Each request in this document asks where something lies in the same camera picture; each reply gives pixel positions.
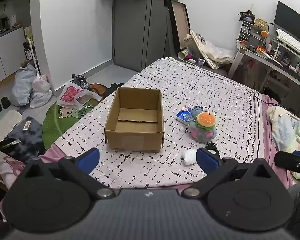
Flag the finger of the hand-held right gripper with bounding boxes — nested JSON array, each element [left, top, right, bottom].
[[274, 151, 300, 179]]

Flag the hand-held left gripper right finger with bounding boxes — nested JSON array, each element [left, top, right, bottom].
[[182, 147, 288, 200]]

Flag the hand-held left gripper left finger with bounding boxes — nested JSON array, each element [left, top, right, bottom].
[[14, 148, 117, 200]]

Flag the small black fabric item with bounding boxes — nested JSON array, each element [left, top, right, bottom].
[[204, 142, 218, 155]]

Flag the blue plush toy with burger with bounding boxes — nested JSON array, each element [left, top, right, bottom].
[[189, 106, 218, 144]]

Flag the cardboard box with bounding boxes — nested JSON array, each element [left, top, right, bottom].
[[104, 87, 165, 153]]

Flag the blue tissue pack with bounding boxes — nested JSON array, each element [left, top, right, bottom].
[[175, 106, 193, 125]]

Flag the small white soft item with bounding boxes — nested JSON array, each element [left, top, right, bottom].
[[181, 149, 197, 166]]

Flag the pink bed sheet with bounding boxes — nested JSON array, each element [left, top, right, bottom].
[[37, 92, 294, 189]]

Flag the pastel fleece blanket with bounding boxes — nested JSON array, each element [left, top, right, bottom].
[[265, 105, 300, 180]]

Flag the green cartoon rug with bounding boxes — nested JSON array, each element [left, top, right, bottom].
[[42, 96, 103, 149]]

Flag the grey tie-dye cloth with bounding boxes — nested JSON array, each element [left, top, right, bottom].
[[5, 116, 47, 157]]

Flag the red printed plastic bag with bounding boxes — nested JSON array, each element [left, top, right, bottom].
[[57, 81, 102, 110]]

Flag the black orange cushion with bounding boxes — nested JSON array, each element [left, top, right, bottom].
[[90, 83, 125, 98]]

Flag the white black-dashed bed blanket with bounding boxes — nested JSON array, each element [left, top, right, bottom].
[[54, 57, 263, 189]]

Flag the grey sneakers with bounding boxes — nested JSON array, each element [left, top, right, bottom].
[[71, 74, 93, 92]]

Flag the pink tote bag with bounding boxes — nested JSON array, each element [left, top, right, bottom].
[[0, 149, 28, 190]]

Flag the white floor mat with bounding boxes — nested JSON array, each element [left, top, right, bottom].
[[0, 109, 23, 147]]

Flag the grey plastic bag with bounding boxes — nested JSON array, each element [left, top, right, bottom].
[[12, 64, 38, 106]]

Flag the white grey desk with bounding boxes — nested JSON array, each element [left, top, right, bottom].
[[227, 40, 300, 95]]

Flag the beige tote bag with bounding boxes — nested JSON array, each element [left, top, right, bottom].
[[190, 30, 235, 70]]

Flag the white monitor riser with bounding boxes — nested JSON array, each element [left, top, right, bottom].
[[270, 39, 300, 77]]

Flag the white keyboard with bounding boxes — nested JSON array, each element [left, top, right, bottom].
[[276, 28, 300, 60]]

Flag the white rack with dark bottles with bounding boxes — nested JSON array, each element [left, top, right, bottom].
[[22, 37, 40, 74]]

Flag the clear jar with lid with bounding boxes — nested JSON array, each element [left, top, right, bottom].
[[184, 33, 194, 48]]

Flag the white cabinet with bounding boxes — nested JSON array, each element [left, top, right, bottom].
[[0, 26, 25, 85]]

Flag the grey drawer organizer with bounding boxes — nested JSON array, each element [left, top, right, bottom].
[[239, 20, 264, 43]]

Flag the grey door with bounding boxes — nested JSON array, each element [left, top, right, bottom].
[[112, 0, 174, 72]]

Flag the woven basket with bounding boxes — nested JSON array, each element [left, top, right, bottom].
[[254, 18, 268, 30]]

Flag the black computer monitor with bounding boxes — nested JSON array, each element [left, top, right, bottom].
[[274, 1, 300, 43]]

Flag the black framed board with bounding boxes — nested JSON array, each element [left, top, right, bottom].
[[166, 0, 192, 52]]

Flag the black clutter on organizer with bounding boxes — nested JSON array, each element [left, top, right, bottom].
[[238, 10, 255, 23]]

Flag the black cable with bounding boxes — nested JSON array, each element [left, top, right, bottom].
[[252, 92, 280, 105]]

